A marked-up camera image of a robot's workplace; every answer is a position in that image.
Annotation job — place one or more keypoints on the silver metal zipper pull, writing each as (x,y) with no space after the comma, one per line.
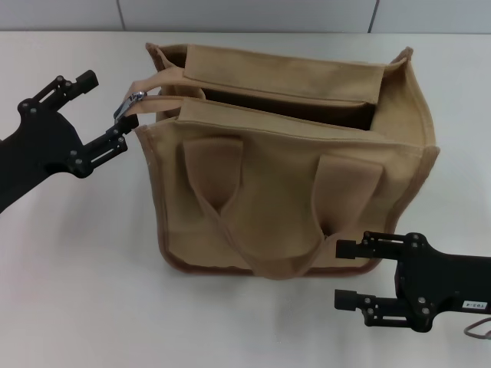
(128,104)

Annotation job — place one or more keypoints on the khaki canvas food bag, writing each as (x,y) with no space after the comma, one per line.
(268,199)

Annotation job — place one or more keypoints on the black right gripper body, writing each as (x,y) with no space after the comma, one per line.
(441,283)

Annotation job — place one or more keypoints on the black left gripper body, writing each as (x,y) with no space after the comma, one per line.
(38,153)

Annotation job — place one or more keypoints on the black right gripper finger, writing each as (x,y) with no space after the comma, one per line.
(347,299)
(349,250)

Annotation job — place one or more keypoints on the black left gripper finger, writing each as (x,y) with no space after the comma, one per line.
(103,149)
(86,82)

